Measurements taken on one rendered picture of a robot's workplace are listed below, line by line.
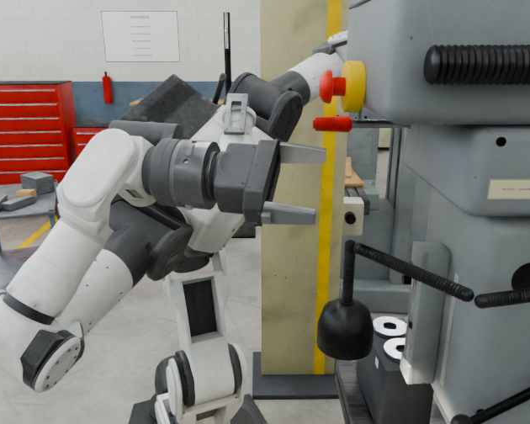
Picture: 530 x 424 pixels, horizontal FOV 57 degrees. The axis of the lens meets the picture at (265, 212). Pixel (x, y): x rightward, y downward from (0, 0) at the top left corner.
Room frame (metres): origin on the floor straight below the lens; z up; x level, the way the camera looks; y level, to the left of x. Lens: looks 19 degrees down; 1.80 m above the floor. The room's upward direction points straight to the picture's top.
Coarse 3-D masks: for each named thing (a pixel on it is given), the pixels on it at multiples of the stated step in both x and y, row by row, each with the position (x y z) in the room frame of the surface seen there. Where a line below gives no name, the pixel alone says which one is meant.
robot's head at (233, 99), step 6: (228, 96) 0.88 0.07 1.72; (234, 96) 0.88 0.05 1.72; (240, 96) 0.88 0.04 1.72; (246, 96) 0.88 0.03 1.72; (228, 102) 0.87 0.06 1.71; (234, 102) 0.87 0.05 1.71; (240, 102) 0.87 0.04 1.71; (246, 102) 0.87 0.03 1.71; (228, 108) 0.86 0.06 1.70; (246, 108) 0.87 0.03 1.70; (228, 114) 0.85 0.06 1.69; (228, 120) 0.84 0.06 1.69; (240, 120) 0.84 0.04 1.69; (228, 126) 0.83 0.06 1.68; (240, 126) 0.83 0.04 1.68; (228, 132) 0.82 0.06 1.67; (234, 132) 0.82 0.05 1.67; (240, 132) 0.82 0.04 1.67
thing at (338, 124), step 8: (320, 120) 0.70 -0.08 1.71; (328, 120) 0.70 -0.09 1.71; (336, 120) 0.69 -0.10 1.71; (344, 120) 0.69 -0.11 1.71; (352, 120) 0.70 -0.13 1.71; (360, 120) 0.70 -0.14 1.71; (368, 120) 0.70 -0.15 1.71; (376, 120) 0.70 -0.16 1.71; (384, 120) 0.70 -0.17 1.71; (320, 128) 0.69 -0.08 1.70; (328, 128) 0.69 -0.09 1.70; (336, 128) 0.69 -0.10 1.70; (344, 128) 0.69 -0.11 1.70
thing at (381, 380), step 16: (384, 320) 1.10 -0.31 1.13; (400, 320) 1.12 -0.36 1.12; (384, 336) 1.04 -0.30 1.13; (400, 336) 1.03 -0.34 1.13; (384, 352) 0.97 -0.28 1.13; (400, 352) 0.96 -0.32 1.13; (368, 368) 1.03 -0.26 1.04; (384, 368) 0.92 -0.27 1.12; (368, 384) 1.02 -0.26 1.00; (384, 384) 0.91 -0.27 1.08; (400, 384) 0.91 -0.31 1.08; (416, 384) 0.92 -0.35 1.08; (368, 400) 1.01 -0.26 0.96; (384, 400) 0.91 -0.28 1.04; (400, 400) 0.91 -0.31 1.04; (416, 400) 0.92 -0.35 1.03; (384, 416) 0.91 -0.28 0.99; (400, 416) 0.91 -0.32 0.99; (416, 416) 0.92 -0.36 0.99
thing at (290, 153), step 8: (280, 144) 0.62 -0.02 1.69; (288, 144) 0.62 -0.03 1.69; (296, 144) 0.62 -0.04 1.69; (280, 152) 0.63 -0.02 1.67; (288, 152) 0.62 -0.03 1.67; (296, 152) 0.62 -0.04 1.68; (304, 152) 0.62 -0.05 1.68; (312, 152) 0.62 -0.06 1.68; (320, 152) 0.61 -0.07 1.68; (288, 160) 0.63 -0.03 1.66; (296, 160) 0.63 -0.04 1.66; (304, 160) 0.63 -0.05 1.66; (312, 160) 0.62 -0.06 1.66; (320, 160) 0.62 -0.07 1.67
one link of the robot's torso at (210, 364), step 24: (216, 264) 1.18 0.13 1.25; (168, 288) 1.07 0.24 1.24; (192, 288) 1.12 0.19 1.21; (216, 288) 1.11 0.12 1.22; (192, 312) 1.11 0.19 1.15; (216, 312) 1.11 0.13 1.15; (192, 336) 1.09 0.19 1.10; (216, 336) 1.07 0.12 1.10; (192, 360) 1.02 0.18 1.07; (216, 360) 1.03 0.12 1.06; (192, 384) 0.99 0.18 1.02; (216, 384) 1.01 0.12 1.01
